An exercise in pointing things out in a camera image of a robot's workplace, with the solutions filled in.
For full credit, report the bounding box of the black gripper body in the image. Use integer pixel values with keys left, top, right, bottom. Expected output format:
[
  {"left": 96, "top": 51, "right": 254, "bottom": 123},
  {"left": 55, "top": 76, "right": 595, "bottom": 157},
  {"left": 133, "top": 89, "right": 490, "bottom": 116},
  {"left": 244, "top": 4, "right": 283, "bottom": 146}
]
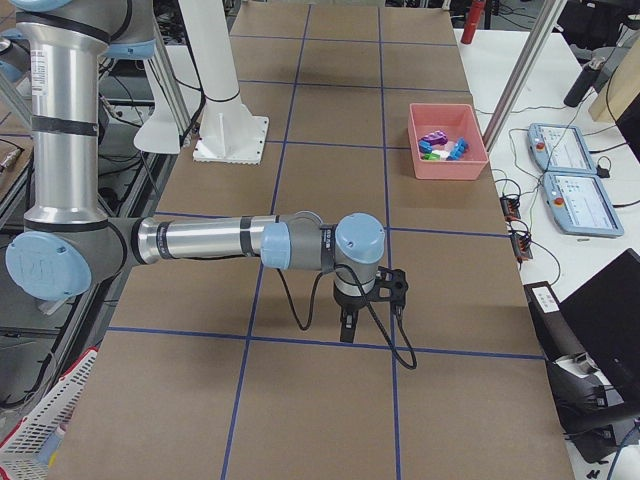
[{"left": 333, "top": 267, "right": 409, "bottom": 318}]

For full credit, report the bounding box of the small blue toy block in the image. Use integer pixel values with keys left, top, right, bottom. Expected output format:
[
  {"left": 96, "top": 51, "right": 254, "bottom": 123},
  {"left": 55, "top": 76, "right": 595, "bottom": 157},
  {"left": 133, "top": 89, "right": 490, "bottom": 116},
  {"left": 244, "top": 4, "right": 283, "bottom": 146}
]
[{"left": 418, "top": 140, "right": 433, "bottom": 154}]

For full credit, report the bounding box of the long blue toy block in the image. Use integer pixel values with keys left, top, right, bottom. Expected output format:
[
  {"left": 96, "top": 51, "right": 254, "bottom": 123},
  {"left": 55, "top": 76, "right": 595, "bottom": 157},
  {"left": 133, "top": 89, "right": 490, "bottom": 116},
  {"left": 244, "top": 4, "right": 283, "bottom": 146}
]
[{"left": 446, "top": 137, "right": 469, "bottom": 161}]

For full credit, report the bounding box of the green toy block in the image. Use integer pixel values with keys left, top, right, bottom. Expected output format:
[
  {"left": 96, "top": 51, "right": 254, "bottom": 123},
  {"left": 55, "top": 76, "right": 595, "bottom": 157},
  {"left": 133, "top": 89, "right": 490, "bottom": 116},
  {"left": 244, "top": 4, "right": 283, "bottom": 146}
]
[{"left": 421, "top": 153, "right": 441, "bottom": 161}]

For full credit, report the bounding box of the purple sloped toy block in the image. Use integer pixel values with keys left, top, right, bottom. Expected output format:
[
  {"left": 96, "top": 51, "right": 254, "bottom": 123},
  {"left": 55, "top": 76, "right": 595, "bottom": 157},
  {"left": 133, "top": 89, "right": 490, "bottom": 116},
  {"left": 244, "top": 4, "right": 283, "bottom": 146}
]
[{"left": 420, "top": 130, "right": 448, "bottom": 145}]

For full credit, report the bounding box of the pink plastic box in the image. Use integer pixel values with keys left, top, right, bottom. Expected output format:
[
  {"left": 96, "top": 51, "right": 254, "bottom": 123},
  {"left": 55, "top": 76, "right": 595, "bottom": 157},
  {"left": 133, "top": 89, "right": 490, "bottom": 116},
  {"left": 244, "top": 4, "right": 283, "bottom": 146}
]
[{"left": 408, "top": 103, "right": 489, "bottom": 181}]

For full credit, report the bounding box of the orange black usb hub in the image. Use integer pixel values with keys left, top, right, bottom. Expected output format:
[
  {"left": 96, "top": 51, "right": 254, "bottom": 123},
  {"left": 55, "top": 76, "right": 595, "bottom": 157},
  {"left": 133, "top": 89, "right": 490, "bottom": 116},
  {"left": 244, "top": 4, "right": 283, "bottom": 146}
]
[{"left": 499, "top": 195, "right": 521, "bottom": 222}]

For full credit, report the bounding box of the teach pendant near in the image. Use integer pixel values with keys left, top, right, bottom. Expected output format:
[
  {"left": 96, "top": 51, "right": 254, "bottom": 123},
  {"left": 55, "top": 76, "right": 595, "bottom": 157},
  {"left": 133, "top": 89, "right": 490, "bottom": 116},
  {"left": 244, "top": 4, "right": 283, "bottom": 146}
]
[{"left": 542, "top": 171, "right": 624, "bottom": 238}]

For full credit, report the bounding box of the teach pendant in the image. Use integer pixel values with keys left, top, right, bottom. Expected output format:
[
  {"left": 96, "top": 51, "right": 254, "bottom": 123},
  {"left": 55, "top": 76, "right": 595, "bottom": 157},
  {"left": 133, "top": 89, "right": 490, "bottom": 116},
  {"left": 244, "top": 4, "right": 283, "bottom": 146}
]
[
  {"left": 527, "top": 123, "right": 596, "bottom": 174},
  {"left": 542, "top": 171, "right": 624, "bottom": 238}
]

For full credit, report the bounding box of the black laptop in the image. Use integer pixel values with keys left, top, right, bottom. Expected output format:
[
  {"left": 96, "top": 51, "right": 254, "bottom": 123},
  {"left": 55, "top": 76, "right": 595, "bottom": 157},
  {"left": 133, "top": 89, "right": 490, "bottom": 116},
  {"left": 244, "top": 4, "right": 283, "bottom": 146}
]
[{"left": 560, "top": 248, "right": 639, "bottom": 401}]

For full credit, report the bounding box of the teach pendant far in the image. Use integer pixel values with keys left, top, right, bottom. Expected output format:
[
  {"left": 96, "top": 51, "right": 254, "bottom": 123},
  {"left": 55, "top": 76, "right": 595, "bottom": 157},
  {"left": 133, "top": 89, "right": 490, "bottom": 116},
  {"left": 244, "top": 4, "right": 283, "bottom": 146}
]
[{"left": 527, "top": 123, "right": 596, "bottom": 174}]

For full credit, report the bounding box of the black water bottle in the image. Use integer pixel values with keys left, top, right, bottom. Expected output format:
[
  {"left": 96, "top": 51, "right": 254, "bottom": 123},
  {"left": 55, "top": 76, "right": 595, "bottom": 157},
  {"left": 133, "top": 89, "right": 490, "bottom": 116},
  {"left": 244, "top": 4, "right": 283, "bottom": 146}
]
[{"left": 563, "top": 56, "right": 606, "bottom": 107}]

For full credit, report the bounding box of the red cylinder bottle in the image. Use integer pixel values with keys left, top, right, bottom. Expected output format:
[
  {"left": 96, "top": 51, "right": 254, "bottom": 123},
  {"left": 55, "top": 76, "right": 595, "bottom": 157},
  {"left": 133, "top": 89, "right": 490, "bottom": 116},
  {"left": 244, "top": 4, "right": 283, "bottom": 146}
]
[{"left": 461, "top": 0, "right": 486, "bottom": 45}]

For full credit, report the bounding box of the white plastic basket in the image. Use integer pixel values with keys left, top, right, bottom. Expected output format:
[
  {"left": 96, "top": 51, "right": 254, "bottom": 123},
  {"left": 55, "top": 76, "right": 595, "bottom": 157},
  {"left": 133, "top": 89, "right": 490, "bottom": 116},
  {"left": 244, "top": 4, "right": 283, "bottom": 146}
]
[{"left": 1, "top": 347, "right": 98, "bottom": 479}]

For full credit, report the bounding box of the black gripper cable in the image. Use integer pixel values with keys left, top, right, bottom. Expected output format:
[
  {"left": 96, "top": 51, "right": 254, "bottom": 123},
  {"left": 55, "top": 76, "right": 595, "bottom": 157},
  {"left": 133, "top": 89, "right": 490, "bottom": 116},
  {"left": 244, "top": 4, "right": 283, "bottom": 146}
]
[{"left": 274, "top": 259, "right": 419, "bottom": 371}]

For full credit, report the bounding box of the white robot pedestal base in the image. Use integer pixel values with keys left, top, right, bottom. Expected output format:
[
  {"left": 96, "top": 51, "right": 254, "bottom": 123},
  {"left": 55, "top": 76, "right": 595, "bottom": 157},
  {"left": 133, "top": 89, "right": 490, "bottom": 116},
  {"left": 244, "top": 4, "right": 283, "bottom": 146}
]
[{"left": 134, "top": 1, "right": 269, "bottom": 164}]

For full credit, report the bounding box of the aluminium frame post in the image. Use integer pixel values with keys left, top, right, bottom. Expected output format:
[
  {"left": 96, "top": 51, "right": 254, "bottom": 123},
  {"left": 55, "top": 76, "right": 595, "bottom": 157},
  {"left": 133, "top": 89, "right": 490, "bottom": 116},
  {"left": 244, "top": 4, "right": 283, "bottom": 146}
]
[{"left": 483, "top": 0, "right": 567, "bottom": 153}]

